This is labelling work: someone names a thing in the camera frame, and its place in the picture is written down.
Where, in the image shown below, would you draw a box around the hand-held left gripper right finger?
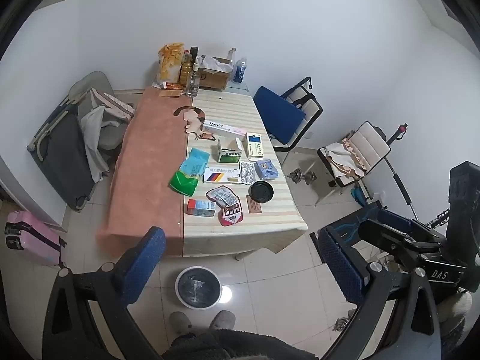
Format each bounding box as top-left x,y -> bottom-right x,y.
317,228 -> 440,360

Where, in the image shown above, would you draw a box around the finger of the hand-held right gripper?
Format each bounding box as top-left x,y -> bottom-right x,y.
358,218 -> 429,262
379,209 -> 448,249

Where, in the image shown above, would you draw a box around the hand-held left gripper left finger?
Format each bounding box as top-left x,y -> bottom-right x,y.
42,226 -> 167,360

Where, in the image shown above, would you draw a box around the white round trash bin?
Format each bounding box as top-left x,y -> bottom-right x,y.
175,266 -> 223,310

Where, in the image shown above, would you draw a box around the green packet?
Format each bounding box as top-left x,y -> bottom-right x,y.
168,170 -> 199,196

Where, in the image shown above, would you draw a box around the light blue packet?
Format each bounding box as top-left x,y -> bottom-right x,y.
179,147 -> 209,179

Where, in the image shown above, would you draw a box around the white striped medicine box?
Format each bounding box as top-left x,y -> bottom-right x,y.
202,166 -> 241,184

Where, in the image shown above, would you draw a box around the green medicine box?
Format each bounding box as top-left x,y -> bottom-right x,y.
216,137 -> 244,164

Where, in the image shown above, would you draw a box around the person's right forearm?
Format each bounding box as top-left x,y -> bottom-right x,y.
437,292 -> 474,360

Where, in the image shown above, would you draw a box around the black blue patterned board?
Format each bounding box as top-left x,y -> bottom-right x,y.
318,206 -> 380,250

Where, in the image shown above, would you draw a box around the chrome dumbbell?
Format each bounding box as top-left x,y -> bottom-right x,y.
335,309 -> 357,332
288,169 -> 317,185

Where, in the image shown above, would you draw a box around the grey fluffy slipper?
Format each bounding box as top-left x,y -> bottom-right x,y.
169,312 -> 193,336
210,310 -> 236,332

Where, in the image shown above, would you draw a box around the red blue box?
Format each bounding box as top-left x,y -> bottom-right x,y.
186,199 -> 217,218

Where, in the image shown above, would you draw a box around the white cushioned chair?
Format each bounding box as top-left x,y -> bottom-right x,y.
317,121 -> 392,205

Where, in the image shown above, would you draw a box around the beige pink cloth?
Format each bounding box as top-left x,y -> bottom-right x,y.
324,139 -> 366,179

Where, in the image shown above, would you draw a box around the black pole with red tip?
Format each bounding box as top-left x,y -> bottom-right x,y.
387,123 -> 409,144

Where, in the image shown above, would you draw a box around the red pink packet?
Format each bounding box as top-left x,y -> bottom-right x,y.
217,202 -> 246,227

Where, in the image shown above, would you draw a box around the orange table cloth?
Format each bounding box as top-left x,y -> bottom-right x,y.
96,86 -> 194,257

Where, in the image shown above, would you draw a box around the red edged silver blister pack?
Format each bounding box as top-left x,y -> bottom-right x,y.
205,187 -> 239,208

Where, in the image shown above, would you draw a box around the brown card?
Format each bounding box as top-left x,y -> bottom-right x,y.
246,195 -> 265,214

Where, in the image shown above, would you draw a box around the black round lid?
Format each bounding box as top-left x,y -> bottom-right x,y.
250,181 -> 274,204

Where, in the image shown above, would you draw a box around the pink suitcase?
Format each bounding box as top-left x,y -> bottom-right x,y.
4,211 -> 67,269

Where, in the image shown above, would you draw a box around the blue white wrapper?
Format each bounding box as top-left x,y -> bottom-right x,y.
255,159 -> 279,180

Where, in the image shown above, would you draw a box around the person's black pants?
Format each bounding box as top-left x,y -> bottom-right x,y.
161,329 -> 316,360

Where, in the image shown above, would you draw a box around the plain silver blister pack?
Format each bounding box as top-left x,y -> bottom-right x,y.
239,161 -> 257,185

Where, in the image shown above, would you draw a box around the dark grey folding bed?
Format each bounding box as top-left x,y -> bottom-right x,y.
27,97 -> 99,212

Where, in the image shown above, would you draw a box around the white cloth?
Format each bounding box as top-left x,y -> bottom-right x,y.
80,104 -> 110,183

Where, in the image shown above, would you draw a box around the blue white medicine box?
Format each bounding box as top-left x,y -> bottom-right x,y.
245,132 -> 266,158

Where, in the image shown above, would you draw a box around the white pink toothpaste box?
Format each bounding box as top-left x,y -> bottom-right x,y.
202,119 -> 245,137

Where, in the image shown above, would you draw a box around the blue cushioned chair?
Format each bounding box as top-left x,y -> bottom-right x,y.
253,77 -> 324,166

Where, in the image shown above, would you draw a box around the pink striped cloth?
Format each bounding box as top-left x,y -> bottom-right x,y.
90,88 -> 135,123

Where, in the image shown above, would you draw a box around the beige striped table cloth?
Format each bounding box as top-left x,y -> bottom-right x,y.
182,89 -> 309,257

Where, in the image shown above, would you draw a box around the clear glass bottle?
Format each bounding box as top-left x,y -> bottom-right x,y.
185,62 -> 200,98

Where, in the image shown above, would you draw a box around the grey chair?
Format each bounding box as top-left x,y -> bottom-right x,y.
68,71 -> 130,151

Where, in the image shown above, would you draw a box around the amber bottle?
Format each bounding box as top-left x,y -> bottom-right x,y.
179,54 -> 194,85

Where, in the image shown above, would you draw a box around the cardboard box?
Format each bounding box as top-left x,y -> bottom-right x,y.
197,55 -> 234,91

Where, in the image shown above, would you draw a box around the white table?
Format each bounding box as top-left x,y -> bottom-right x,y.
144,80 -> 251,262

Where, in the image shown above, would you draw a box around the blue label water bottle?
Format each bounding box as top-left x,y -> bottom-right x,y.
232,57 -> 248,84

